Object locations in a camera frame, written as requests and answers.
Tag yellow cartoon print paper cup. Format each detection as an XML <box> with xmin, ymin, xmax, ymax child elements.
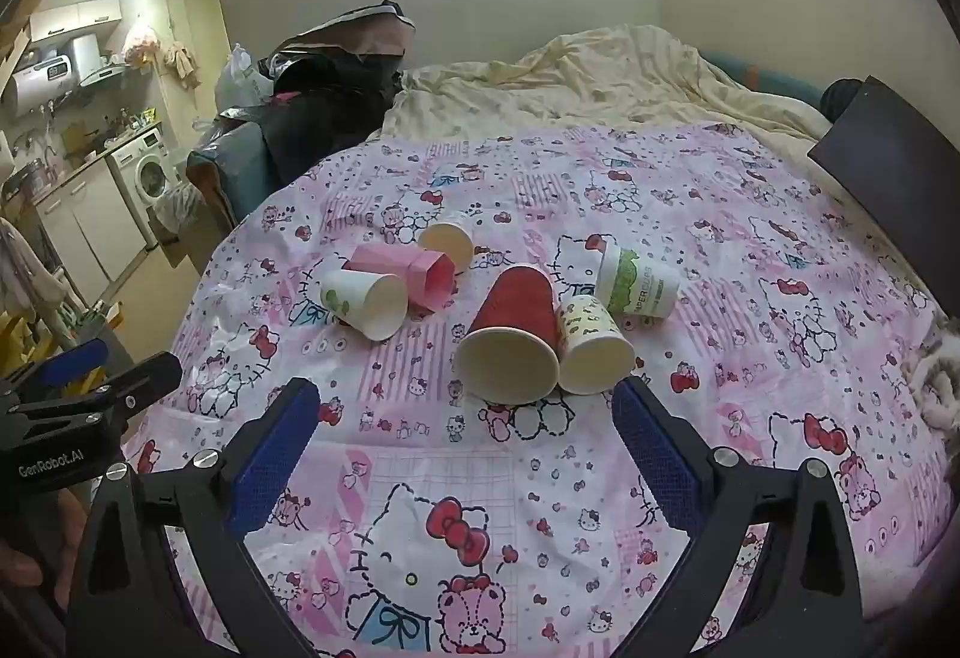
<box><xmin>556</xmin><ymin>295</ymin><xmax>637</xmax><ymax>396</ymax></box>

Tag white plastic bag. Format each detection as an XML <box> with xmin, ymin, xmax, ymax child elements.
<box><xmin>214</xmin><ymin>43</ymin><xmax>277</xmax><ymax>113</ymax></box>

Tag pink cartoon printed blanket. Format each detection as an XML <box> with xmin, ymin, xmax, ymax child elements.
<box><xmin>120</xmin><ymin>122</ymin><xmax>952</xmax><ymax>658</ymax></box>

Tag white cup with green leaves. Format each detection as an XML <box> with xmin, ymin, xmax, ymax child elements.
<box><xmin>320</xmin><ymin>268</ymin><xmax>410</xmax><ymax>342</ymax></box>

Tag hanging beige cloth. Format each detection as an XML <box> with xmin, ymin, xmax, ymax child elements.
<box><xmin>163</xmin><ymin>39</ymin><xmax>203</xmax><ymax>91</ymax></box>

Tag white fluffy toy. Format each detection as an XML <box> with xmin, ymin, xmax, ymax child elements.
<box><xmin>900</xmin><ymin>335</ymin><xmax>960</xmax><ymax>434</ymax></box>

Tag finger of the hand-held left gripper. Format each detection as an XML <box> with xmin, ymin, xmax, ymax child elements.
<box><xmin>13</xmin><ymin>352</ymin><xmax>185</xmax><ymax>435</ymax></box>
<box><xmin>0</xmin><ymin>337</ymin><xmax>110</xmax><ymax>398</ymax></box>

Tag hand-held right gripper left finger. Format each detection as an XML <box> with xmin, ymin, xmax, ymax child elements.
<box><xmin>66</xmin><ymin>377</ymin><xmax>323</xmax><ymax>658</ymax></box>

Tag white washing machine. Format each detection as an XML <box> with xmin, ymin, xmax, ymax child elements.
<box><xmin>107</xmin><ymin>129</ymin><xmax>181</xmax><ymax>248</ymax></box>

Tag metal pot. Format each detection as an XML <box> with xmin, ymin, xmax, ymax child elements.
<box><xmin>1</xmin><ymin>159</ymin><xmax>47</xmax><ymax>203</ymax></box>

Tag grey blue chair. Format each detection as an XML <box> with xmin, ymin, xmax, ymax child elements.
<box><xmin>185</xmin><ymin>119</ymin><xmax>282</xmax><ymax>232</ymax></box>

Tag hanging pink plastic bag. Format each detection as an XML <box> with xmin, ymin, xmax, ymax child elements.
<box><xmin>121</xmin><ymin>17</ymin><xmax>164</xmax><ymax>68</ymax></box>

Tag cream duvet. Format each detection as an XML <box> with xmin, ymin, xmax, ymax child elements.
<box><xmin>381</xmin><ymin>23</ymin><xmax>835</xmax><ymax>143</ymax></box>

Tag blue bed headboard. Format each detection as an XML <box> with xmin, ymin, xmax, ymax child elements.
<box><xmin>701</xmin><ymin>49</ymin><xmax>826</xmax><ymax>123</ymax></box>

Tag red paper cup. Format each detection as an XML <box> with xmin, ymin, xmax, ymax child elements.
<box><xmin>455</xmin><ymin>263</ymin><xmax>563</xmax><ymax>404</ymax></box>

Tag dark brown board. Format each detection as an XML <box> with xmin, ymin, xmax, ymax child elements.
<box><xmin>806</xmin><ymin>74</ymin><xmax>960</xmax><ymax>258</ymax></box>

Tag white kitchen counter cabinet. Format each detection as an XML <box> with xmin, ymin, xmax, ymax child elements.
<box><xmin>34</xmin><ymin>159</ymin><xmax>149</xmax><ymax>288</ymax></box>

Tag white wall cabinet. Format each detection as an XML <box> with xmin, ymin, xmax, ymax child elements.
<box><xmin>28</xmin><ymin>0</ymin><xmax>123</xmax><ymax>44</ymax></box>

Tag pink paper cup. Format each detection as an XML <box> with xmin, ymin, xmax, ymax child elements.
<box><xmin>345</xmin><ymin>244</ymin><xmax>456</xmax><ymax>314</ymax></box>

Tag white cup with green label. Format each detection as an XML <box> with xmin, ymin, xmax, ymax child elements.
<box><xmin>595</xmin><ymin>245</ymin><xmax>681</xmax><ymax>320</ymax></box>

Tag beige paper cup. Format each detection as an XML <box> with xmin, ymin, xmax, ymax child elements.
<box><xmin>418</xmin><ymin>221</ymin><xmax>475</xmax><ymax>275</ymax></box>

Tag white water heater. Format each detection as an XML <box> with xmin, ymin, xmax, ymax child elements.
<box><xmin>0</xmin><ymin>54</ymin><xmax>82</xmax><ymax>119</ymax></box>

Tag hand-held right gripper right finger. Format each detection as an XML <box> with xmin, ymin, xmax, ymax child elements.
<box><xmin>611</xmin><ymin>374</ymin><xmax>867</xmax><ymax>658</ymax></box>

